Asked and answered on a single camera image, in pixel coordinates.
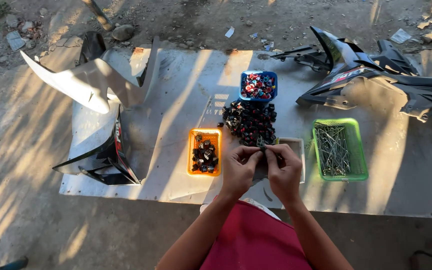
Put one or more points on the black red striped fairing panel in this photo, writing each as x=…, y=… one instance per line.
x=105, y=157

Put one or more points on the heap of metal screws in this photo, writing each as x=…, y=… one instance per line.
x=332, y=150

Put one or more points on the black fairing bracket piece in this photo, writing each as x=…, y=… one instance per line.
x=300, y=56

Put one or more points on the small black metal clip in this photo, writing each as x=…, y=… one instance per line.
x=261, y=143

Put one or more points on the red and blue small fasteners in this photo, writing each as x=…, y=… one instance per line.
x=258, y=86

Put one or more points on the orange plastic basket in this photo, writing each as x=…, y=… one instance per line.
x=204, y=152

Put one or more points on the wooden stick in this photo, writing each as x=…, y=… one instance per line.
x=98, y=15

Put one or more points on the black clips in orange basket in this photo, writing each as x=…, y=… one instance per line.
x=204, y=155

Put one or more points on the green plastic basket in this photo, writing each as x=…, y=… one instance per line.
x=339, y=149

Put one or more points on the white paper scrap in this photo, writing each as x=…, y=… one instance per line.
x=401, y=36

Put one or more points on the white plastic tray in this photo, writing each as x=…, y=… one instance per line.
x=298, y=150

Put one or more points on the dark shoe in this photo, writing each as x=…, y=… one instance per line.
x=11, y=264

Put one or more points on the white motorcycle fairing panel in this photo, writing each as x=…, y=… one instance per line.
x=88, y=80

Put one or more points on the person's red shirt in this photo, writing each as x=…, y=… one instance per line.
x=255, y=238

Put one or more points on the person's right hand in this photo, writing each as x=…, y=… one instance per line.
x=285, y=176

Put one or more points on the grey round stone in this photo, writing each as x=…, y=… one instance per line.
x=122, y=32

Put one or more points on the pile of black clips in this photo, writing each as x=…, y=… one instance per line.
x=250, y=122

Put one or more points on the grey metal sheet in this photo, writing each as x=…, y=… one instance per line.
x=261, y=150

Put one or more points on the black plastic motorcycle frame cover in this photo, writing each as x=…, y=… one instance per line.
x=426, y=95

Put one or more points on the black carbon-look fairing panel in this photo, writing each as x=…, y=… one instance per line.
x=345, y=71

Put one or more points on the blue plastic basket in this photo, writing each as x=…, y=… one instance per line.
x=258, y=86

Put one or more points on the person's left hand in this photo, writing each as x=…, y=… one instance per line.
x=238, y=176

